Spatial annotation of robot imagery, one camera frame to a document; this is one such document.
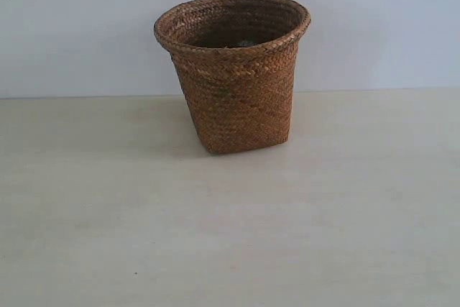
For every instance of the clear plastic bottle green label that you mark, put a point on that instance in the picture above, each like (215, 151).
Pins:
(245, 43)

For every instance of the woven brown wicker basket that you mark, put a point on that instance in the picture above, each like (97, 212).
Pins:
(239, 98)

